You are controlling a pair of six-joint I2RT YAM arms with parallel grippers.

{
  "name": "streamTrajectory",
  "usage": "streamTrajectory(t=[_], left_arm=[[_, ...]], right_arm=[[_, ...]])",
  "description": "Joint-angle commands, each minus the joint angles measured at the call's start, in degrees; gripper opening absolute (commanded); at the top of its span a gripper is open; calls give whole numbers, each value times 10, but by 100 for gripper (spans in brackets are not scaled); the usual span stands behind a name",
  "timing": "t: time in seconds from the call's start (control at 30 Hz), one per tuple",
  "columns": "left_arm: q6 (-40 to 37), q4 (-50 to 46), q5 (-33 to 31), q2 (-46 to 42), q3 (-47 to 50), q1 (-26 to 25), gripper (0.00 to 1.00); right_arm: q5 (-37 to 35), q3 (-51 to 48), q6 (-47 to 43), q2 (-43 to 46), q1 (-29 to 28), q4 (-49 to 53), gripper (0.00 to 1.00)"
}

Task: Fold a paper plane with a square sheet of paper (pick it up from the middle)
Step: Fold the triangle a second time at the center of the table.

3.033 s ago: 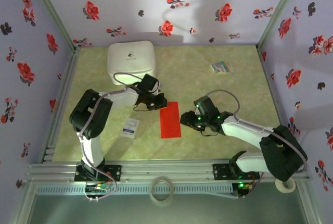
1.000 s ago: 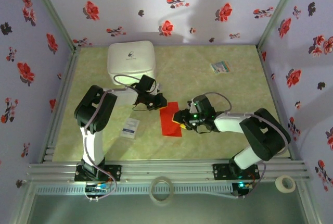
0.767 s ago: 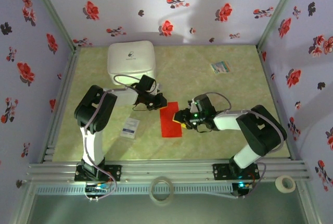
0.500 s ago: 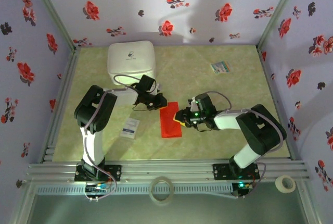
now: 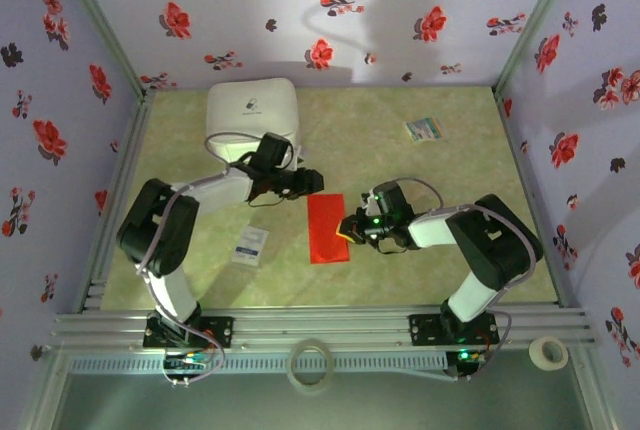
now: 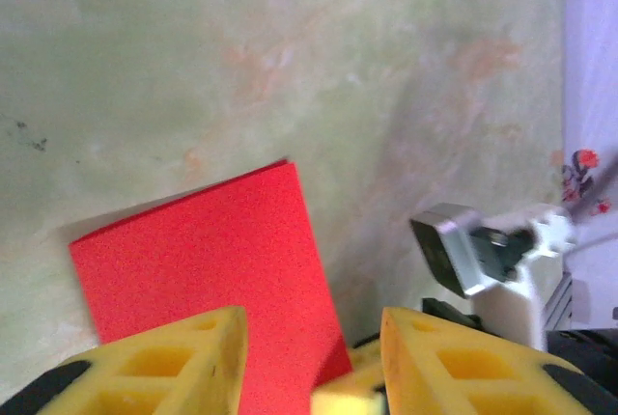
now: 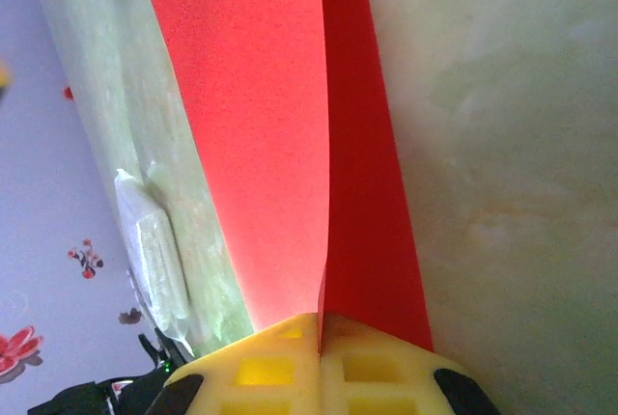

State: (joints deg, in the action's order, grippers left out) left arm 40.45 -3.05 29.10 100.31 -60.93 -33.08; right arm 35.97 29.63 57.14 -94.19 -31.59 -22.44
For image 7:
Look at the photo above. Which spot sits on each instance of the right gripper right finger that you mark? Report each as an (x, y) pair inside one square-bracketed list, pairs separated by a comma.
[(376, 367)]

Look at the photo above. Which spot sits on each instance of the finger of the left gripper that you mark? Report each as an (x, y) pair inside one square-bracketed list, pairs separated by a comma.
[(4, 77)]

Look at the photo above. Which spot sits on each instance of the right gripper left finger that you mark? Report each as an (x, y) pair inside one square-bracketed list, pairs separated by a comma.
[(270, 362)]

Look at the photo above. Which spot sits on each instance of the white blue plastic sachet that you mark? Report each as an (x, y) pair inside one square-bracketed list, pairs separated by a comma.
[(154, 260)]

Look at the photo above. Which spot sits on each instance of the red square paper sheet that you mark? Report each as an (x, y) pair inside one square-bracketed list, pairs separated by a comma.
[(251, 96)]

